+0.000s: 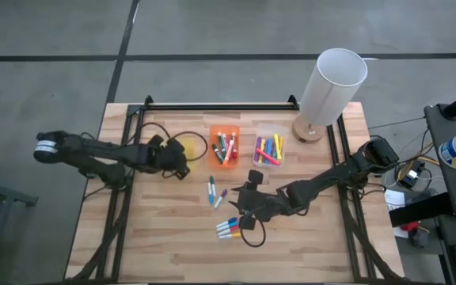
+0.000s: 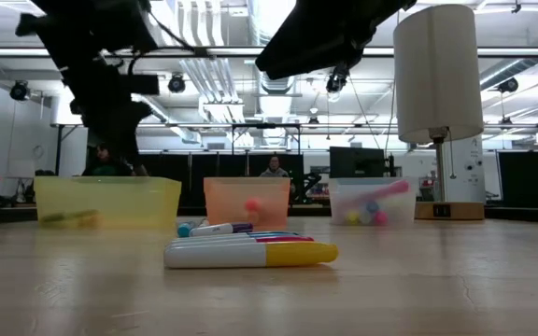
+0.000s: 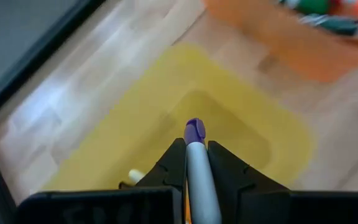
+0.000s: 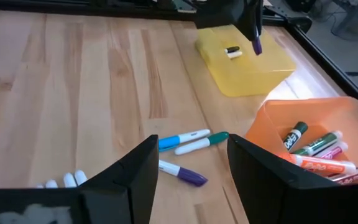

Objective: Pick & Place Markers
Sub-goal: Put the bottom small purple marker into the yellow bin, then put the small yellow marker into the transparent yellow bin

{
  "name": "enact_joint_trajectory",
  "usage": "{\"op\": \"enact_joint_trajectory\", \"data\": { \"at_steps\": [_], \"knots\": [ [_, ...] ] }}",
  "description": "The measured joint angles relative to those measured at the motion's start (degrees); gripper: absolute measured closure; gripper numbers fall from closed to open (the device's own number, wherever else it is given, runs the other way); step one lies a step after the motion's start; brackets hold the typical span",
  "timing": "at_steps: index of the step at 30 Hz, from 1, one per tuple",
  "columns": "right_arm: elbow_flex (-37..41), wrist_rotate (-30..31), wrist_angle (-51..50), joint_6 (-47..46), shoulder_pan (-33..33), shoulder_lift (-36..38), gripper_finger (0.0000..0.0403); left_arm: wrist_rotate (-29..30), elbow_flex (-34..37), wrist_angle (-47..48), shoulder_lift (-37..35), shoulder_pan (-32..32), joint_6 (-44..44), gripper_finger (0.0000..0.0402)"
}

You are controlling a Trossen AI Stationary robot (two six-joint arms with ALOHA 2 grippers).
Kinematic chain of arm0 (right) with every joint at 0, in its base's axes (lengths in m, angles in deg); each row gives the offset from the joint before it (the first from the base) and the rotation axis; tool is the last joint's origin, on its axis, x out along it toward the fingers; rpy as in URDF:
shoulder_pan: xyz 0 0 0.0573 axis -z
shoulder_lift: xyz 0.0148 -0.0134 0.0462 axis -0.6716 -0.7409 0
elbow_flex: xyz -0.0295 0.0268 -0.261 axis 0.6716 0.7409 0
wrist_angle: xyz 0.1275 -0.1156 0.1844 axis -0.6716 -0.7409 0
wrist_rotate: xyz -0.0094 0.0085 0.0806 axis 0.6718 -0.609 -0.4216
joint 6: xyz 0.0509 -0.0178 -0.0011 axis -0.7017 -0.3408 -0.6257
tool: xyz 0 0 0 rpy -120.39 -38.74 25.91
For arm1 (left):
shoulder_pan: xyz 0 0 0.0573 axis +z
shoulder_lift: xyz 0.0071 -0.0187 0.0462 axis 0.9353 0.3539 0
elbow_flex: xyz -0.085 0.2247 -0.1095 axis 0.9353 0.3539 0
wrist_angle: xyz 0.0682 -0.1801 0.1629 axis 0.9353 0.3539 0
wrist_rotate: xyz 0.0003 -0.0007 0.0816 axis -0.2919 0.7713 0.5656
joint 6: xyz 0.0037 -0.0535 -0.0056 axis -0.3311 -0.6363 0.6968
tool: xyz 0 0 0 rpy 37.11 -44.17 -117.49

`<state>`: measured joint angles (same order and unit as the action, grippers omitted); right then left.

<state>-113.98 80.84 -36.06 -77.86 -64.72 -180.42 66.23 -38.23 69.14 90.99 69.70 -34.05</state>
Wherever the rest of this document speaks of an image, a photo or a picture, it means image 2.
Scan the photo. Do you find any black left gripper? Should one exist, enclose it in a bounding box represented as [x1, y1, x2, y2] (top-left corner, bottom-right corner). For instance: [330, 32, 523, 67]
[62, 49, 161, 178]

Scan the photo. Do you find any purple cap thin marker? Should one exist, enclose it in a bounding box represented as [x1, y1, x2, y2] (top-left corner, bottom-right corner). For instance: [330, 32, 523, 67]
[189, 222, 255, 238]

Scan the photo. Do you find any yellow cap thin marker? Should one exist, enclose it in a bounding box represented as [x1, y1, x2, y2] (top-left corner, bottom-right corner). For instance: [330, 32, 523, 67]
[163, 241, 340, 270]

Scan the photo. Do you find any red cap thin marker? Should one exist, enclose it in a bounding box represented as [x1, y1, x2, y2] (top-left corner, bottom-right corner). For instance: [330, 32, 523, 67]
[169, 234, 316, 245]

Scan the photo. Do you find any red highlighter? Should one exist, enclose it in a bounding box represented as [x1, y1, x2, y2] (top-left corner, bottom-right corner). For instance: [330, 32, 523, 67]
[343, 180, 411, 206]

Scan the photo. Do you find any person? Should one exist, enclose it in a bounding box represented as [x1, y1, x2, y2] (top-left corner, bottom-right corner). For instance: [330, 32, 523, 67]
[258, 154, 293, 179]
[80, 143, 135, 177]

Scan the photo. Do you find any yellow plastic bin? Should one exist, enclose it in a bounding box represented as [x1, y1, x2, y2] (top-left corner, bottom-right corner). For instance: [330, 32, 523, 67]
[34, 175, 182, 230]

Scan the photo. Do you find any black ceiling spotlight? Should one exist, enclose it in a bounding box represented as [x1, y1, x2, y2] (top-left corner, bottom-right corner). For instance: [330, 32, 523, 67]
[497, 77, 520, 94]
[325, 64, 348, 94]
[166, 73, 187, 94]
[9, 79, 31, 103]

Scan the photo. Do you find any orange plastic bin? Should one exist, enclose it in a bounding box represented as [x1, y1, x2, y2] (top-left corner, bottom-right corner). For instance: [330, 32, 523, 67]
[203, 176, 292, 230]

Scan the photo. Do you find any black monitor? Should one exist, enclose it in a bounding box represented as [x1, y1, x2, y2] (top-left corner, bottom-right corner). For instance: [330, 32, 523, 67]
[328, 146, 388, 179]

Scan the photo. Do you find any clear plastic bin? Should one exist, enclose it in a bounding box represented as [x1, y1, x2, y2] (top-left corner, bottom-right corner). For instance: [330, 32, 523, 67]
[328, 176, 418, 228]

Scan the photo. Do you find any white shade wooden base lamp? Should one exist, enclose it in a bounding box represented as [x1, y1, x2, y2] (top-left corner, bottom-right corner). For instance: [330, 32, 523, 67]
[393, 4, 486, 221]

